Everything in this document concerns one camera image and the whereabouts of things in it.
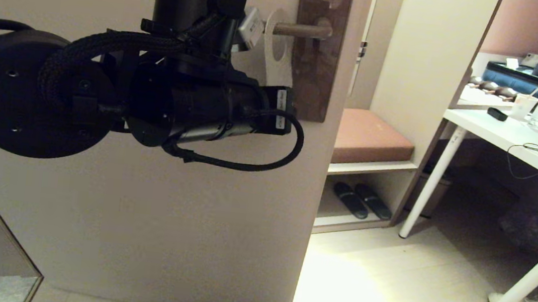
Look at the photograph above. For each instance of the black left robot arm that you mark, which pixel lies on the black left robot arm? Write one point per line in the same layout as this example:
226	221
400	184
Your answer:
5	88

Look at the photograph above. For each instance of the cream bench shelf cabinet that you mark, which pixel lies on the cream bench shelf cabinet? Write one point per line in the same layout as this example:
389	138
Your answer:
428	62

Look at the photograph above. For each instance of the white door hanger sign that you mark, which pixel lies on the white door hanger sign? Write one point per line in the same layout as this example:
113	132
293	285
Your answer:
277	72

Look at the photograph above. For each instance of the brown door lock plate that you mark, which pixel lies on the brown door lock plate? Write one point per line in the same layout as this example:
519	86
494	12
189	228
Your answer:
317	71

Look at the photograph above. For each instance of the white table with round legs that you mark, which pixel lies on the white table with round legs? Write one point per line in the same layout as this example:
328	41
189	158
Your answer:
501	133

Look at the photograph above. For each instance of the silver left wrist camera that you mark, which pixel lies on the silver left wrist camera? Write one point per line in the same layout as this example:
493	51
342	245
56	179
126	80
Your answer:
252	28

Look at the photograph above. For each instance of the white room door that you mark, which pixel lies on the white room door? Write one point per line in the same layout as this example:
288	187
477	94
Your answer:
166	220

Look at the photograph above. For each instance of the black slipper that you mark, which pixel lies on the black slipper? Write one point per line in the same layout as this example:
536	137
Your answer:
373	202
349	201

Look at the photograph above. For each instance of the thin wooden stir stick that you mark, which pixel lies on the thin wooden stir stick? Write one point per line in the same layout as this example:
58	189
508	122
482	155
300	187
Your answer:
535	91

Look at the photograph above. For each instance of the small black case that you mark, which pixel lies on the small black case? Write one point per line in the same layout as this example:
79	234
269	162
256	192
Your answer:
496	115

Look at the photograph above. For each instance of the grey mottled bag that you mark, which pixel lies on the grey mottled bag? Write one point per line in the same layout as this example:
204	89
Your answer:
534	221

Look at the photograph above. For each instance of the dark blue suitcase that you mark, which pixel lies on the dark blue suitcase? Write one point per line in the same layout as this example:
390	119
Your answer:
511	80

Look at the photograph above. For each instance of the small white box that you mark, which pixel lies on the small white box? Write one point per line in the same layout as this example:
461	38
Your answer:
511	64

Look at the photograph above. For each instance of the brown bench cushion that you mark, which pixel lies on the brown bench cushion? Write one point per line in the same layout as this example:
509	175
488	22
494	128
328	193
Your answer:
370	139

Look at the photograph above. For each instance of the grey waste bin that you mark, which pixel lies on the grey waste bin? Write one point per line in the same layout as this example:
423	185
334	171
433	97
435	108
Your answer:
437	193

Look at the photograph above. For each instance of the white paper cup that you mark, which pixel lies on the white paper cup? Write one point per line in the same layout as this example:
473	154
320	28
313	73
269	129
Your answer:
522	108

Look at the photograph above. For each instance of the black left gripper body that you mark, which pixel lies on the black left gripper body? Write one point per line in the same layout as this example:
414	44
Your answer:
204	104

